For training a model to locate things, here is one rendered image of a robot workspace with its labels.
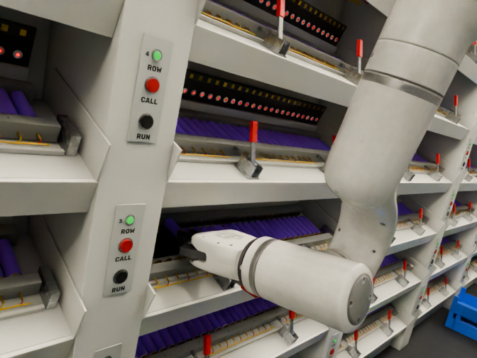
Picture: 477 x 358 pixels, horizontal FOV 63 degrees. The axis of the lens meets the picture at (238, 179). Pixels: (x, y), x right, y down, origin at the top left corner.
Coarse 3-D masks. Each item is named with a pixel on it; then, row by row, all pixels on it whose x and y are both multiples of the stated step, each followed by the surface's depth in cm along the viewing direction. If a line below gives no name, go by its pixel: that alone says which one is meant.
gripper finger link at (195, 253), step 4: (180, 248) 60; (184, 248) 60; (188, 248) 60; (192, 248) 60; (180, 252) 60; (184, 252) 60; (188, 252) 59; (192, 252) 59; (196, 252) 59; (200, 252) 59; (188, 256) 59; (192, 256) 59; (196, 256) 59; (200, 256) 59; (204, 256) 58
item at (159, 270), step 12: (288, 240) 87; (300, 240) 90; (312, 240) 93; (324, 240) 97; (156, 264) 62; (168, 264) 63; (180, 264) 64; (156, 276) 61; (168, 276) 63; (204, 276) 67
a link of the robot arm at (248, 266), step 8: (256, 240) 55; (264, 240) 55; (272, 240) 54; (248, 248) 54; (256, 248) 53; (264, 248) 53; (248, 256) 53; (256, 256) 52; (248, 264) 53; (248, 272) 53; (248, 280) 53; (248, 288) 54
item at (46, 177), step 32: (0, 32) 47; (32, 32) 49; (0, 64) 49; (0, 96) 46; (32, 96) 51; (64, 96) 50; (0, 128) 42; (32, 128) 44; (64, 128) 46; (96, 128) 44; (0, 160) 40; (32, 160) 42; (64, 160) 45; (96, 160) 44; (0, 192) 38; (32, 192) 40; (64, 192) 42
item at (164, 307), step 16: (176, 208) 76; (192, 208) 79; (208, 208) 82; (224, 208) 86; (304, 208) 108; (320, 208) 104; (320, 224) 104; (336, 224) 101; (176, 256) 69; (160, 288) 61; (176, 288) 63; (192, 288) 64; (208, 288) 66; (240, 288) 70; (144, 304) 55; (160, 304) 59; (176, 304) 60; (192, 304) 62; (208, 304) 65; (224, 304) 69; (144, 320) 56; (160, 320) 59; (176, 320) 62
